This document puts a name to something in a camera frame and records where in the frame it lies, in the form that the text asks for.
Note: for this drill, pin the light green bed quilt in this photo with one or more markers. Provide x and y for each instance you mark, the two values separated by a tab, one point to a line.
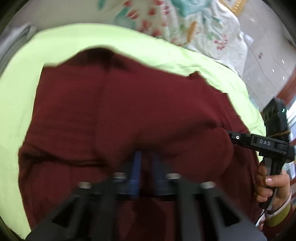
54	46

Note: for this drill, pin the person's right hand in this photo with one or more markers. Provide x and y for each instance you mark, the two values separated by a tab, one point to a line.
268	185

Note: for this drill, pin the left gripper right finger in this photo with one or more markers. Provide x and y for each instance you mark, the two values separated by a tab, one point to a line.
201	210

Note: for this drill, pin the folded grey towel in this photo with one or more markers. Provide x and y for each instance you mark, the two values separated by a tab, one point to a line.
12	39

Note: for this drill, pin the dark red knit sweater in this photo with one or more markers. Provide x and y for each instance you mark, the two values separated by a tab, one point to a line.
94	111

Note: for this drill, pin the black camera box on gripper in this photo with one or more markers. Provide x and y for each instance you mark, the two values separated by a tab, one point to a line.
275	117

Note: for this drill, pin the white floral quilt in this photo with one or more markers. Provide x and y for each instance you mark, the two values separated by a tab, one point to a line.
207	27

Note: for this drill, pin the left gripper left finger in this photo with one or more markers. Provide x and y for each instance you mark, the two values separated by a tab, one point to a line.
89	213

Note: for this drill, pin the right forearm red sleeve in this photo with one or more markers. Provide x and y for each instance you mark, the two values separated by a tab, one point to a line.
281	224

